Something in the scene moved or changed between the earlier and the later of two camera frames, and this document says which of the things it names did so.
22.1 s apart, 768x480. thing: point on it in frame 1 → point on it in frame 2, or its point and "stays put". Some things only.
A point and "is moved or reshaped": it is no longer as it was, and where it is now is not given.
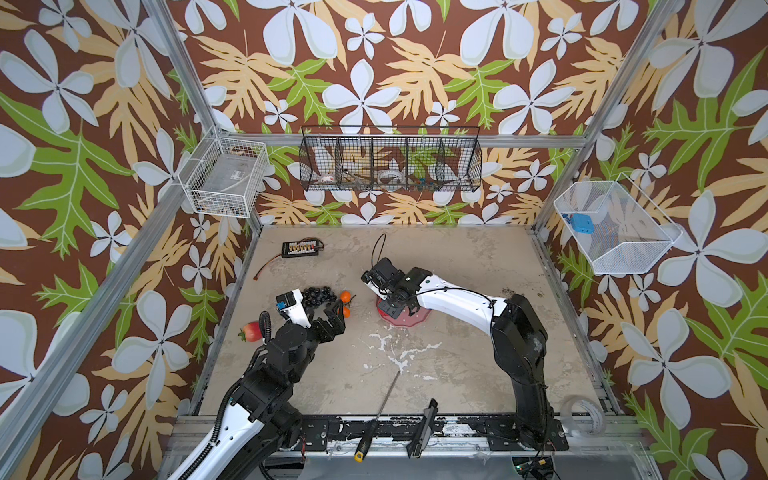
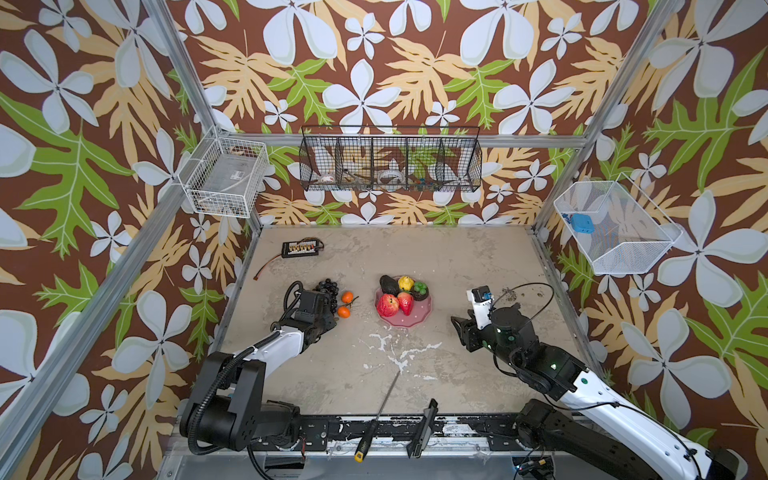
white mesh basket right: (618, 229) stays put
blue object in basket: (582, 223) stays put
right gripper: (391, 297) → (472, 334)
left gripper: (336, 325) → (330, 320)
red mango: (250, 332) is moved or reshaped
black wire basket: (382, 158) stays put
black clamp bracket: (424, 430) stays put
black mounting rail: (392, 433) stays put
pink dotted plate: (406, 318) stays put
